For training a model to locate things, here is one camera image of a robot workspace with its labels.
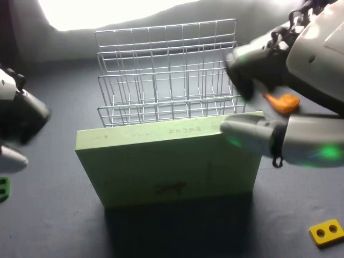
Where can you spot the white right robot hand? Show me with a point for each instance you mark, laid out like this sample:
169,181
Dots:
317,53

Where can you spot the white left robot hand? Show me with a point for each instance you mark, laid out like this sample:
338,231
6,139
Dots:
24,115

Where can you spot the light green rectangular block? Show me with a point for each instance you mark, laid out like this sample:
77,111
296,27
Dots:
161,164

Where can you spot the orange toy chicken leg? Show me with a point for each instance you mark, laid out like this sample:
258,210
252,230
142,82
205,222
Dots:
286,103

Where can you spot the green two-hole block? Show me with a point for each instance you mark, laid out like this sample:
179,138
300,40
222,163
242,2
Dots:
6,188

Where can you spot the grey table cloth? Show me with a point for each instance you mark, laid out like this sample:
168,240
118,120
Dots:
53,228

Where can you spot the yellow two-hole block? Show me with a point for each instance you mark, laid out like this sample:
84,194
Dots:
326,237

